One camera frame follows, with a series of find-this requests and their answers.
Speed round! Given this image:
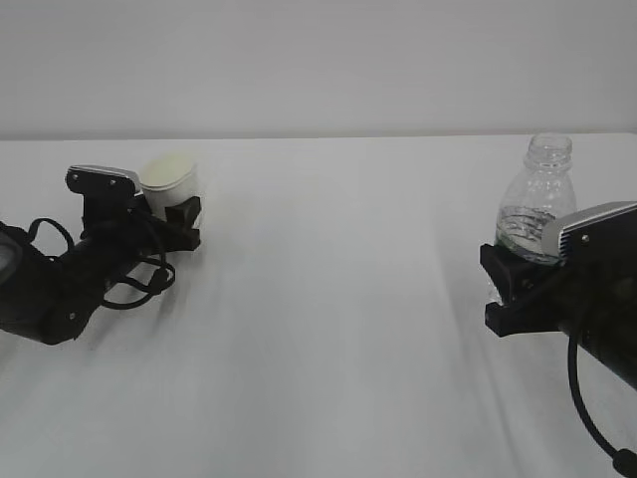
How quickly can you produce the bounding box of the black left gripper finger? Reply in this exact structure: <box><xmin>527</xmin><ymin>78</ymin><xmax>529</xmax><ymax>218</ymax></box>
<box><xmin>164</xmin><ymin>196</ymin><xmax>201</xmax><ymax>232</ymax></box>

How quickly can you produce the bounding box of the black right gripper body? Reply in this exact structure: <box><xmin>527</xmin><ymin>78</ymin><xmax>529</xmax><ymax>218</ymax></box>
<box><xmin>485</xmin><ymin>258</ymin><xmax>636</xmax><ymax>337</ymax></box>

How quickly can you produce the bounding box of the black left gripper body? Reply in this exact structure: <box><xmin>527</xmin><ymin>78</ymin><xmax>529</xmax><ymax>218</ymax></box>
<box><xmin>79</xmin><ymin>196</ymin><xmax>200</xmax><ymax>272</ymax></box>

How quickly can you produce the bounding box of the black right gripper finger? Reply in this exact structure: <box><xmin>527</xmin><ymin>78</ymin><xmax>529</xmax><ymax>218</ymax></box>
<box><xmin>480</xmin><ymin>244</ymin><xmax>528</xmax><ymax>304</ymax></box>

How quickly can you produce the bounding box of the white paper cup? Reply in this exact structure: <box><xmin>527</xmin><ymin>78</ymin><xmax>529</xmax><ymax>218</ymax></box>
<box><xmin>138</xmin><ymin>154</ymin><xmax>201</xmax><ymax>221</ymax></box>

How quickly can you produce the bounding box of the clear plastic water bottle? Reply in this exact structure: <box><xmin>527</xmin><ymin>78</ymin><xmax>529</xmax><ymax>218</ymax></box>
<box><xmin>494</xmin><ymin>132</ymin><xmax>577</xmax><ymax>284</ymax></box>

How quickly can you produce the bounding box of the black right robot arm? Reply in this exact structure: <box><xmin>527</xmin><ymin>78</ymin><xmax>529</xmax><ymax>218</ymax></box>
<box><xmin>480</xmin><ymin>244</ymin><xmax>636</xmax><ymax>387</ymax></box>

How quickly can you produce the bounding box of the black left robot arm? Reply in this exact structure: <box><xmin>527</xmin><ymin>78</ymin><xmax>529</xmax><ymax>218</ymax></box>
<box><xmin>1</xmin><ymin>196</ymin><xmax>202</xmax><ymax>346</ymax></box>

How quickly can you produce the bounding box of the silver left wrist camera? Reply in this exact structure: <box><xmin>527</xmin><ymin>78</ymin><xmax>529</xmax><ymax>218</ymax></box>
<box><xmin>65</xmin><ymin>164</ymin><xmax>141</xmax><ymax>201</ymax></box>

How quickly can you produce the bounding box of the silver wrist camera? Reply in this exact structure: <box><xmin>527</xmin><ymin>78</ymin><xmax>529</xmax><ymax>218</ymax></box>
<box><xmin>65</xmin><ymin>164</ymin><xmax>141</xmax><ymax>201</ymax></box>
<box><xmin>540</xmin><ymin>201</ymin><xmax>636</xmax><ymax>264</ymax></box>

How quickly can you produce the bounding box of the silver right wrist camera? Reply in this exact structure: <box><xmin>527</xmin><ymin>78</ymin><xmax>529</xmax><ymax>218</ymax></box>
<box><xmin>540</xmin><ymin>201</ymin><xmax>636</xmax><ymax>264</ymax></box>

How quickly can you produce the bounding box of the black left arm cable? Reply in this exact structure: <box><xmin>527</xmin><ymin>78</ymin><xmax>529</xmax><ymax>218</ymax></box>
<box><xmin>27</xmin><ymin>208</ymin><xmax>176</xmax><ymax>310</ymax></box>

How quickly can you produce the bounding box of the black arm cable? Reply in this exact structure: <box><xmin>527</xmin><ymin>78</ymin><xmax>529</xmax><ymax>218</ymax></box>
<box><xmin>567</xmin><ymin>331</ymin><xmax>637</xmax><ymax>474</ymax></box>
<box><xmin>27</xmin><ymin>208</ymin><xmax>176</xmax><ymax>310</ymax></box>

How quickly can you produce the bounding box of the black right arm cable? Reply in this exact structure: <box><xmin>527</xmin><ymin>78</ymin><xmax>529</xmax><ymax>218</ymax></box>
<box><xmin>567</xmin><ymin>331</ymin><xmax>637</xmax><ymax>474</ymax></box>

